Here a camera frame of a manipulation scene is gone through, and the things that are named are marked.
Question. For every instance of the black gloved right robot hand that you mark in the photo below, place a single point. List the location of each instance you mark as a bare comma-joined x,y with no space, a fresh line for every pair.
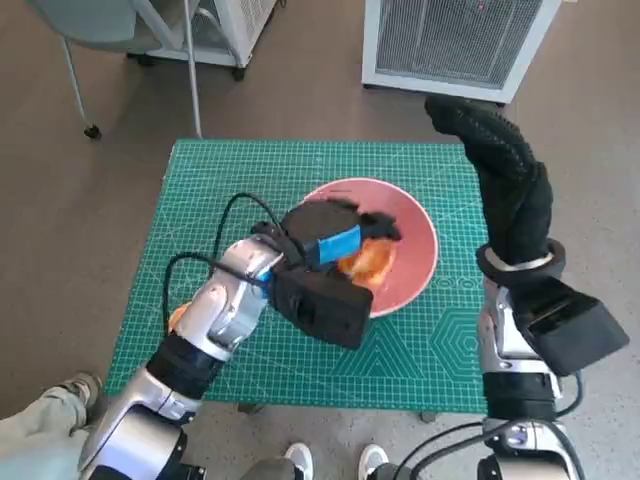
510,200

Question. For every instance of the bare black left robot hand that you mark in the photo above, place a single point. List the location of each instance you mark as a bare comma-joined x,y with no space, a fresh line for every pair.
320,225

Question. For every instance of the orange toy bread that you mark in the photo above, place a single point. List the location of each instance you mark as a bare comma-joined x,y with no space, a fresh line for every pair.
372,262

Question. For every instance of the pink bowl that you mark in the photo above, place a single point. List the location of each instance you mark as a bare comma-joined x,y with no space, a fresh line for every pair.
415,235

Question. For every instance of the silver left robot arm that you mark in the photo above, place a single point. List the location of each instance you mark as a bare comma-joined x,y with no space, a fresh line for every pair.
225,300

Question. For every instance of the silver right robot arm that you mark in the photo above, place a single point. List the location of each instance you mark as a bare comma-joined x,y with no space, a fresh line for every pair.
500,330

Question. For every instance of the yellow toy bread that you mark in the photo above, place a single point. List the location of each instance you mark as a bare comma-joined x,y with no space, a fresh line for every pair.
178,316

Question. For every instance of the green cutting mat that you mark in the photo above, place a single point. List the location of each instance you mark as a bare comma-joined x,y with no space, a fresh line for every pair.
225,170

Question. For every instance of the white mesh cabinet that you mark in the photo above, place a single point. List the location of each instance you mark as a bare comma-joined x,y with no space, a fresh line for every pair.
235,30
450,45

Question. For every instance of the white metal pole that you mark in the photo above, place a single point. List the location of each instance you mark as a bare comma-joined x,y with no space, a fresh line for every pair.
192,75

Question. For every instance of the white shoe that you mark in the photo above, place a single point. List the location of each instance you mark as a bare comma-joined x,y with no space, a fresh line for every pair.
300,459
373,459

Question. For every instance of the dark grey leg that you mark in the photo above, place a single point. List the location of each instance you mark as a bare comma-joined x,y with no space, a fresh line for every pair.
270,471
395,473

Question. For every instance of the grey chair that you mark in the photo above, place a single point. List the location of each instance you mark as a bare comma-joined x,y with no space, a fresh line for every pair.
95,25

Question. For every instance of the person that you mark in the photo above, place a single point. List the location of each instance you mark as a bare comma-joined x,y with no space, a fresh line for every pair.
35,430

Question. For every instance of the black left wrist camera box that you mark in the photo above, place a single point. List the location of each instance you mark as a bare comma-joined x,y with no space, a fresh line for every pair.
325,305

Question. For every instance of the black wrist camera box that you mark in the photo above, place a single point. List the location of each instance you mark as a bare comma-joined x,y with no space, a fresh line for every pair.
325,305
575,325

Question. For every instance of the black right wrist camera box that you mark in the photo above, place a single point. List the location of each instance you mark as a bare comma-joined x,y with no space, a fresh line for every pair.
575,325

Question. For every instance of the grey table leg bracket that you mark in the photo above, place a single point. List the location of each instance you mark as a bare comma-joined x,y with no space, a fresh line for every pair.
428,418

